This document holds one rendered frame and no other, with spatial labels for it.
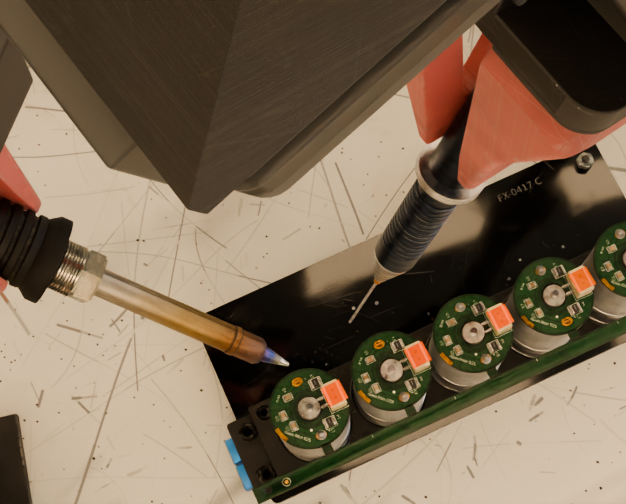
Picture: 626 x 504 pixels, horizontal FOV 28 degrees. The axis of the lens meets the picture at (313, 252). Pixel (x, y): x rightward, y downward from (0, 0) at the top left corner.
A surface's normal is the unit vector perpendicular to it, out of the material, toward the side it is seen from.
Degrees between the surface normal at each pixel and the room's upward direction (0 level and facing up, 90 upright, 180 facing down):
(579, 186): 0
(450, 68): 87
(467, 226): 0
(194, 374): 0
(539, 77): 72
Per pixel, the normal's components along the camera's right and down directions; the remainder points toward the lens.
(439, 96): 0.62, 0.74
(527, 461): -0.04, -0.25
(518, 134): -0.79, 0.61
